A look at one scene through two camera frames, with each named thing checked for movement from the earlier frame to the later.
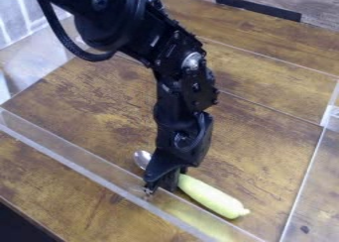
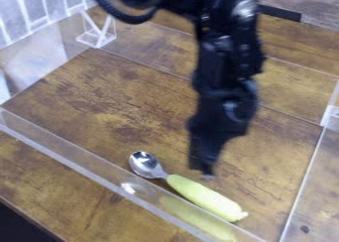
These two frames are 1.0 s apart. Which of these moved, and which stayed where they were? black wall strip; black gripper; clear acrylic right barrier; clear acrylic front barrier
Moved: black gripper
Stayed: black wall strip; clear acrylic front barrier; clear acrylic right barrier
